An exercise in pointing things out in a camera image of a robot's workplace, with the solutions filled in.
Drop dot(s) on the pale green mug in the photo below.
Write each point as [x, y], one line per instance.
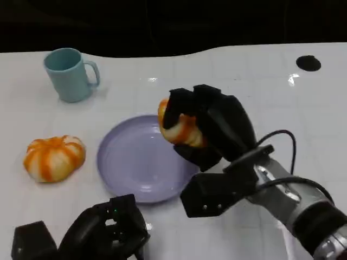
[70, 81]

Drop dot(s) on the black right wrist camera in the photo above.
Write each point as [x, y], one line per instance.
[211, 192]

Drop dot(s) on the lilac plate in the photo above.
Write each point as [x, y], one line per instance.
[135, 162]

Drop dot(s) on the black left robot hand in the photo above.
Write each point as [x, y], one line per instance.
[108, 235]

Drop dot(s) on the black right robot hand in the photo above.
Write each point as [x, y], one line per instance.
[227, 127]

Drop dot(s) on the black curtain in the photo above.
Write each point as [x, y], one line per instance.
[162, 24]

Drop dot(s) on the black table grommet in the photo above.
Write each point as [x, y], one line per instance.
[308, 63]

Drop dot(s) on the orange and white bread roll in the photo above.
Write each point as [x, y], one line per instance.
[180, 132]
[54, 159]

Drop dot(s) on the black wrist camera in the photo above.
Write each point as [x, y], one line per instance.
[32, 241]
[211, 192]

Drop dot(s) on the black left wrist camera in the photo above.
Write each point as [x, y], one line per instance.
[32, 241]

